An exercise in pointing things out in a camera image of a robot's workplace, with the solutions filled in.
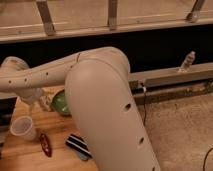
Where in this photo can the clear plastic bottle on table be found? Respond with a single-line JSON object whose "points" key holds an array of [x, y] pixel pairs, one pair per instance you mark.
{"points": [[45, 103]]}

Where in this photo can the green ceramic bowl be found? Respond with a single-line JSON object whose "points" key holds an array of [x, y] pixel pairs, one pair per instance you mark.
{"points": [[59, 104]]}

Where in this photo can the right metal railing post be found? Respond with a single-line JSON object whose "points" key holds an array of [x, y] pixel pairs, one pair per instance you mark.
{"points": [[193, 15]]}

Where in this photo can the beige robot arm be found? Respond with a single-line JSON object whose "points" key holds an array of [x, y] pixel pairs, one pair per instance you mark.
{"points": [[99, 98]]}

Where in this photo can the middle metal railing post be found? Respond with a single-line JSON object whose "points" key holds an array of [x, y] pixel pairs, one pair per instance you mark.
{"points": [[112, 14]]}

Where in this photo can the dark red oval object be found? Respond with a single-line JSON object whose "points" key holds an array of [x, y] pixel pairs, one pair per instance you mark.
{"points": [[45, 144]]}

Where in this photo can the left metal railing post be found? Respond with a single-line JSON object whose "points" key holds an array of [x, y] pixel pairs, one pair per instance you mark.
{"points": [[45, 15]]}

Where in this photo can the black white striped object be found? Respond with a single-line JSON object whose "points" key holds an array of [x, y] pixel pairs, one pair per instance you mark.
{"points": [[78, 144]]}

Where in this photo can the plastic bottle on ledge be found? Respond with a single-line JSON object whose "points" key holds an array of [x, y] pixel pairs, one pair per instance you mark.
{"points": [[188, 61]]}

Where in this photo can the white ceramic cup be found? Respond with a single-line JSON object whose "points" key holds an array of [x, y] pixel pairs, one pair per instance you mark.
{"points": [[24, 127]]}

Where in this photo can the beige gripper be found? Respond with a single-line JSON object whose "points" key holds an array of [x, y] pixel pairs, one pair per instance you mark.
{"points": [[9, 83]]}

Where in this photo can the wooden table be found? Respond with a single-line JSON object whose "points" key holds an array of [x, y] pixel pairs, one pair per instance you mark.
{"points": [[21, 155]]}

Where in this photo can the metal railing post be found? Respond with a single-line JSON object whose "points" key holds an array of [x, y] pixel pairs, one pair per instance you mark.
{"points": [[112, 14], [45, 15], [193, 15]]}

